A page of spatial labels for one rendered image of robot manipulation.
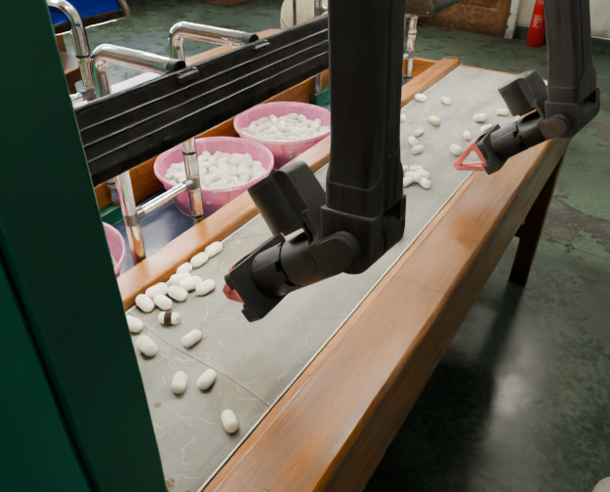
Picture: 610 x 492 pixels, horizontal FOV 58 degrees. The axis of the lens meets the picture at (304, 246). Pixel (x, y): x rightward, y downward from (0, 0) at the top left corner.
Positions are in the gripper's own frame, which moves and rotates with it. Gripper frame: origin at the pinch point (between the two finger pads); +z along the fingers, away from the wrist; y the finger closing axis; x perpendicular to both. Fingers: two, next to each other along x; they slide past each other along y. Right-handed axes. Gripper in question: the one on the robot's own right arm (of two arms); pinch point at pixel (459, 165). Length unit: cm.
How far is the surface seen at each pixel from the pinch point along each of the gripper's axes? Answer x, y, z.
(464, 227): 8.4, 14.0, -1.8
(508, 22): -14, -432, 113
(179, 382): -3, 69, 14
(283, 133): -26, -10, 44
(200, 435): 2, 73, 10
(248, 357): 0, 59, 12
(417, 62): -23, -89, 40
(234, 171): -24.5, 15.5, 39.9
